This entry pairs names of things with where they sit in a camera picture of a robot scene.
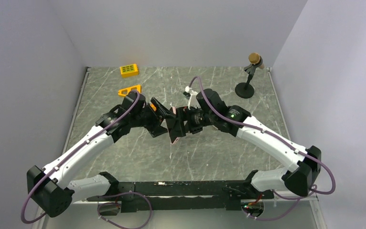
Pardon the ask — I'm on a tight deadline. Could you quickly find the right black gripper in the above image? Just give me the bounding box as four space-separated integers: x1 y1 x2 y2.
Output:
169 105 216 137

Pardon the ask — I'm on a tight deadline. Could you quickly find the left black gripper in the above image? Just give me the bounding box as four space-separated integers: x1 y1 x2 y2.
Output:
130 98 175 137

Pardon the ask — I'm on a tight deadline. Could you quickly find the pink phone case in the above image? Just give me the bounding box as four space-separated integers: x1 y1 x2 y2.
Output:
168 106 179 145

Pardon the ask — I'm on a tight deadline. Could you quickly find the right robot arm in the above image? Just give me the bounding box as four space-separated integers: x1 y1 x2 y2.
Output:
162 89 321 198

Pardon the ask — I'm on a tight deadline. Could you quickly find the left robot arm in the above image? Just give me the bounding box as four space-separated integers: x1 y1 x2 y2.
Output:
26 91 169 218

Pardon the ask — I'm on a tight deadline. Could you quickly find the orange green triangle block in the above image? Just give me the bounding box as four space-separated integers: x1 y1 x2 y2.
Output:
150 104 157 112

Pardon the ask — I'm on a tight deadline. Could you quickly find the yellow grid block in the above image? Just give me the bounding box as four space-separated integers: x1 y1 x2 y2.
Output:
120 63 139 78

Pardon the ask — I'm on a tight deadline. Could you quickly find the black microphone stand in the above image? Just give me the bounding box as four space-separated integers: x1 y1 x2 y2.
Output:
235 64 260 99

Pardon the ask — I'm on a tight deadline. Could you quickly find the black base frame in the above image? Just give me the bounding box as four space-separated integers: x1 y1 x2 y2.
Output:
87 179 274 213

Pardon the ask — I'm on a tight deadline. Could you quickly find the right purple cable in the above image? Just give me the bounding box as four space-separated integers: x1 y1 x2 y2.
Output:
188 76 336 222

